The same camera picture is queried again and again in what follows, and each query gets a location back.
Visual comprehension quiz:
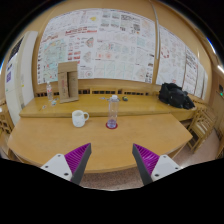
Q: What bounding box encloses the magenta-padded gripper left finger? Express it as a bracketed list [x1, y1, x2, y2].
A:
[40, 142, 92, 186]

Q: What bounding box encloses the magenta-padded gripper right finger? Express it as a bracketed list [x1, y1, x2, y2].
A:
[131, 143, 183, 187]

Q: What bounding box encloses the clear plastic bottle white cap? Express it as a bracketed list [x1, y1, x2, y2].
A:
[107, 94, 121, 130]

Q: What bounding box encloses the white ceramic mug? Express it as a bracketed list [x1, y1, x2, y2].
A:
[71, 109, 90, 129]

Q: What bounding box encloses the flat round red coaster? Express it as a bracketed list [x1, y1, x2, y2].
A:
[105, 121, 119, 131]

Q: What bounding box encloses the wooden chair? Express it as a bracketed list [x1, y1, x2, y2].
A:
[186, 106, 218, 154]
[0, 96, 16, 142]

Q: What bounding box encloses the black bag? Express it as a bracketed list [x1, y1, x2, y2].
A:
[157, 82, 197, 111]

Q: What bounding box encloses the clear bottle with red label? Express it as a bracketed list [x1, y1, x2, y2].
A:
[45, 80, 54, 102]

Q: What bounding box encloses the brown cardboard stand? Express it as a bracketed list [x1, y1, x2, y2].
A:
[57, 60, 80, 104]

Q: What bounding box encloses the white standing air conditioner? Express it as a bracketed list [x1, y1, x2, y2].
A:
[3, 30, 39, 126]

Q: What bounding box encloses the large wall poster with diagrams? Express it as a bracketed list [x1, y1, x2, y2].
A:
[155, 24, 210, 100]

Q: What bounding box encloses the large wall poster with map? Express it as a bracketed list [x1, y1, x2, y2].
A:
[36, 8, 157, 85]

